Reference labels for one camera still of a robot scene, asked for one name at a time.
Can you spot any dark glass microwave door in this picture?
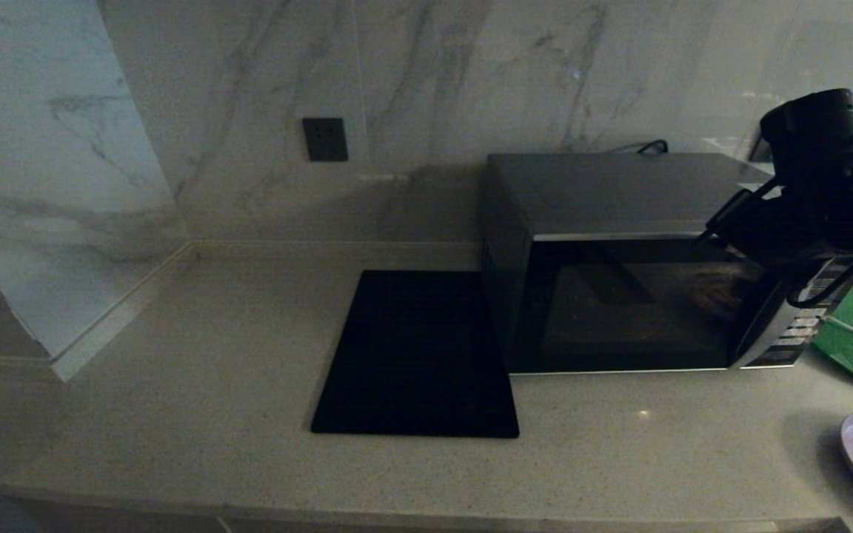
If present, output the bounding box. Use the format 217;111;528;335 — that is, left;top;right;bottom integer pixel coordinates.
509;235;777;374

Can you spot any silver Panasonic microwave oven body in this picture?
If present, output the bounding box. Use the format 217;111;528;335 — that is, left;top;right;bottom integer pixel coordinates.
478;153;853;371

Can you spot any black glass induction cooktop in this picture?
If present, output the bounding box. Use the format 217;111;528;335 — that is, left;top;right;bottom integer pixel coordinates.
311;269;521;439

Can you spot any dark single wall socket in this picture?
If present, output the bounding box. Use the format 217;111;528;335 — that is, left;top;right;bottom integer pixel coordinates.
302;117;349;162

